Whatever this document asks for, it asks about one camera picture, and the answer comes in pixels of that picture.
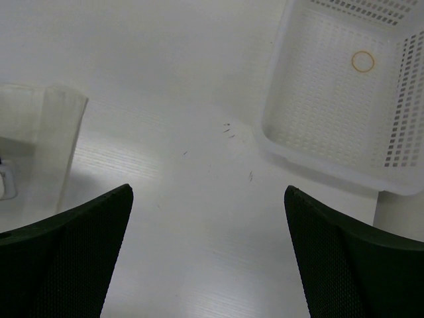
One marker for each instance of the white perforated plastic basket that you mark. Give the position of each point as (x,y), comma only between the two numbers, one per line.
(319,113)

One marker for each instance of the orange rubber band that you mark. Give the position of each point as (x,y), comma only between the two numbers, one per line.
(363,61)

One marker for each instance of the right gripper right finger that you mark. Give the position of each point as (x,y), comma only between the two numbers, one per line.
(349,268)

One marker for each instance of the white pleated skirt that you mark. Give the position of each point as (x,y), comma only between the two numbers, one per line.
(39,131)

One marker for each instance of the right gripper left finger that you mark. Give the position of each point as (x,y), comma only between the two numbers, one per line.
(62,266)

